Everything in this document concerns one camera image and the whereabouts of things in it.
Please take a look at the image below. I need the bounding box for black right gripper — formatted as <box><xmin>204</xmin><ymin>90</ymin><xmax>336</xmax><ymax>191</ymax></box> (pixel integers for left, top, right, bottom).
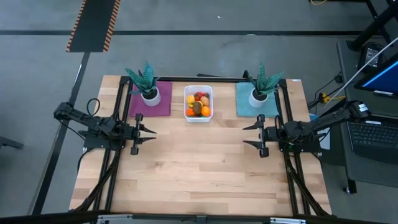
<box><xmin>242</xmin><ymin>113</ymin><xmax>284</xmax><ymax>159</ymax></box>

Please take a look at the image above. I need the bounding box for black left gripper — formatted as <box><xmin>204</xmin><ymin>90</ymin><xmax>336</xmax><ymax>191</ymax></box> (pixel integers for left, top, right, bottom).
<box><xmin>119</xmin><ymin>113</ymin><xmax>157</xmax><ymax>156</ymax></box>

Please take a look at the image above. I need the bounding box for teal cloth mat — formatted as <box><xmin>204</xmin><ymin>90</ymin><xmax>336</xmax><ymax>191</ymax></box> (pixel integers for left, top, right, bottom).
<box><xmin>235</xmin><ymin>82</ymin><xmax>280</xmax><ymax>118</ymax></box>

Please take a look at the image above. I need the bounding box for purple cloth mat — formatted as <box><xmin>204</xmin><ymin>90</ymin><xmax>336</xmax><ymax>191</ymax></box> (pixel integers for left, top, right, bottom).
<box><xmin>129</xmin><ymin>81</ymin><xmax>173</xmax><ymax>118</ymax></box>

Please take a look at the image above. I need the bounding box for snake plant in white pot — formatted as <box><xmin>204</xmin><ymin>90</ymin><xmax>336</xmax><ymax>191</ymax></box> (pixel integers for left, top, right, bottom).
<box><xmin>248</xmin><ymin>61</ymin><xmax>284</xmax><ymax>109</ymax></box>
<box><xmin>124</xmin><ymin>61</ymin><xmax>162</xmax><ymax>107</ymax></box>

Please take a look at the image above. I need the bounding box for white perforated plastic basket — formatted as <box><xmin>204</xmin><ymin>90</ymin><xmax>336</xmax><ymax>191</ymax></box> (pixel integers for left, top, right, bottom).
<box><xmin>183</xmin><ymin>85</ymin><xmax>214</xmax><ymax>123</ymax></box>

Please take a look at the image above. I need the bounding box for grey side cart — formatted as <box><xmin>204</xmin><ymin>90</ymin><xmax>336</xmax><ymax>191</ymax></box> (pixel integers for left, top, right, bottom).
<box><xmin>337</xmin><ymin>40</ymin><xmax>398</xmax><ymax>194</ymax></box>

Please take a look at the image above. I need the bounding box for black hazard-striped floor mat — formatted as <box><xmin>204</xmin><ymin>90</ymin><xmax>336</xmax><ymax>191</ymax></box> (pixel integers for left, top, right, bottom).
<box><xmin>65</xmin><ymin>0</ymin><xmax>121</xmax><ymax>53</ymax></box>

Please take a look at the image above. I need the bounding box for white rod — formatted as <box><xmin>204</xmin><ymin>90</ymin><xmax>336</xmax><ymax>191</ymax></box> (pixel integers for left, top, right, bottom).
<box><xmin>325</xmin><ymin>35</ymin><xmax>398</xmax><ymax>108</ymax></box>

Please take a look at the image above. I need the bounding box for dark laptop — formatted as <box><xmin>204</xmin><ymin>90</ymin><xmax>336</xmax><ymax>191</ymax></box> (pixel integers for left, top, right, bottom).
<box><xmin>346</xmin><ymin>111</ymin><xmax>398</xmax><ymax>166</ymax></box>

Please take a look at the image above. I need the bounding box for black chair base leg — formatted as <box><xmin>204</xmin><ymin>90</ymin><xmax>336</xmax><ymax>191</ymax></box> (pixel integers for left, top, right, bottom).
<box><xmin>0</xmin><ymin>136</ymin><xmax>24</xmax><ymax>150</ymax></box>

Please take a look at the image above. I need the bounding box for black power adapter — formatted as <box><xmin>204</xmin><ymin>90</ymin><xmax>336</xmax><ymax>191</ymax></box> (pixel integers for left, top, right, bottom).
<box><xmin>357</xmin><ymin>42</ymin><xmax>386</xmax><ymax>74</ymax></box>

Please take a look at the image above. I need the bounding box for monitor with blue screen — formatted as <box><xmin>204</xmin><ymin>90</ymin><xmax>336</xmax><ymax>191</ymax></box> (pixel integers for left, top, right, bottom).
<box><xmin>354</xmin><ymin>52</ymin><xmax>398</xmax><ymax>99</ymax></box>

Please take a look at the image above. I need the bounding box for black desk leg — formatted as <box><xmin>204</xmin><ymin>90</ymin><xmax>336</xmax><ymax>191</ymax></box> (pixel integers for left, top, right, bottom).
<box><xmin>346</xmin><ymin>0</ymin><xmax>398</xmax><ymax>52</ymax></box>

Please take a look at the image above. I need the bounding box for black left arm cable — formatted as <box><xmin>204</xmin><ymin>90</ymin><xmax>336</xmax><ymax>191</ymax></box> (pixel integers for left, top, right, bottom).
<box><xmin>86</xmin><ymin>98</ymin><xmax>101</xmax><ymax>118</ymax></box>

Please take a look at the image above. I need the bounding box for black aluminium rig frame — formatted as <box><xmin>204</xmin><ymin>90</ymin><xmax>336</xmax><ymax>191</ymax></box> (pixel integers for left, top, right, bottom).
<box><xmin>73</xmin><ymin>74</ymin><xmax>332</xmax><ymax>218</ymax></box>

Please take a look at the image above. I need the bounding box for yellow floor cable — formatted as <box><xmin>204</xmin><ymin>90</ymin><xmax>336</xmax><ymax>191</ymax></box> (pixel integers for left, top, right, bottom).
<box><xmin>320</xmin><ymin>92</ymin><xmax>346</xmax><ymax>105</ymax></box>

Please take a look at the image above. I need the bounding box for metal front rail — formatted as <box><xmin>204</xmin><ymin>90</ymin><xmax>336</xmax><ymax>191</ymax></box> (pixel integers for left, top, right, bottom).
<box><xmin>96</xmin><ymin>213</ymin><xmax>307</xmax><ymax>224</ymax></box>

